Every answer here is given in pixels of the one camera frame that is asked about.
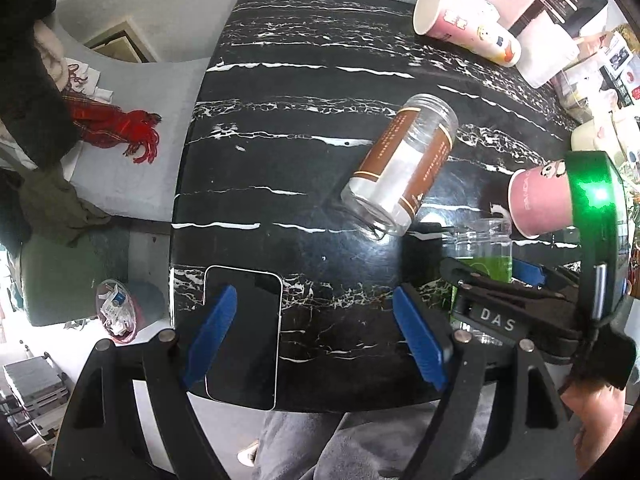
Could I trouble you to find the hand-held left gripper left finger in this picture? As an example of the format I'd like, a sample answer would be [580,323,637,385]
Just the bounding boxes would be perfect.
[50,284,238,480]

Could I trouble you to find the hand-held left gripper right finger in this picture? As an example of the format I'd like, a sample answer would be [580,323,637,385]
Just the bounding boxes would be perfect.
[392,282,583,480]

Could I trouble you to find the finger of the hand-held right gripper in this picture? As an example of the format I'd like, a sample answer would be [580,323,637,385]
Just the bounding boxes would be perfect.
[439,256,577,312]
[512,258,582,291]

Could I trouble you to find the clear jar with green liquid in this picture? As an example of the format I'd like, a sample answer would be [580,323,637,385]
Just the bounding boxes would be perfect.
[449,216,514,347]

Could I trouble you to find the person's right forearm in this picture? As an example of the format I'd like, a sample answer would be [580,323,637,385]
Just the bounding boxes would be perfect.
[559,374,627,480]

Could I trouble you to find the pink paper cup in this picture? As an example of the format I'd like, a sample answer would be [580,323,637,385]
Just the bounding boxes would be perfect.
[507,159,577,239]

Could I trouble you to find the white cartoon print paper cup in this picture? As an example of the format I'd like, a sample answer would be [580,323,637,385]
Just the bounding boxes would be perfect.
[412,0,522,68]

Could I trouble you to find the black smartphone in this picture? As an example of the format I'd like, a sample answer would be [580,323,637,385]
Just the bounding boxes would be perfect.
[203,264,284,411]

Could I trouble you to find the small trash bin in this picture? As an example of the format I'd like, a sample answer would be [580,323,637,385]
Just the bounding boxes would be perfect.
[94,279,166,346]

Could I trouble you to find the cream mug with pink heart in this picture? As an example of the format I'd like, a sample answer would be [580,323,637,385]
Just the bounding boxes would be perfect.
[570,110,628,157]

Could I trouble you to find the white shoe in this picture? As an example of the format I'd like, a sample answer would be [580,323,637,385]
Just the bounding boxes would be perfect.
[236,438,261,467]

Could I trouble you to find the person's grey trousers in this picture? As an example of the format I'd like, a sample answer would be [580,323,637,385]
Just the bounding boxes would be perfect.
[254,399,501,480]

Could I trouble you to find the clear jar with brown label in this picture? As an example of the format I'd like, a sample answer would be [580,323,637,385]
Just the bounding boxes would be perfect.
[340,93,459,239]

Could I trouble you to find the silver metal case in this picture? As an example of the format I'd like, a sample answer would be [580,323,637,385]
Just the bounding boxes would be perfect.
[1,354,70,413]

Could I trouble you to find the white plastic container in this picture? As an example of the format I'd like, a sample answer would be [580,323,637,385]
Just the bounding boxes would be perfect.
[514,10,582,89]

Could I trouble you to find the olive green cloth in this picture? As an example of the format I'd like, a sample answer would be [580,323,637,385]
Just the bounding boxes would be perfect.
[17,162,112,247]

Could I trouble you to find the red fringed scarf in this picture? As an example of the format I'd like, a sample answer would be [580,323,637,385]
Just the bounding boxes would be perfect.
[64,87,162,164]

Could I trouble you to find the dark hanging garment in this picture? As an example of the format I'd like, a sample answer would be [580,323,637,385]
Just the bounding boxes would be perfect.
[0,0,83,171]

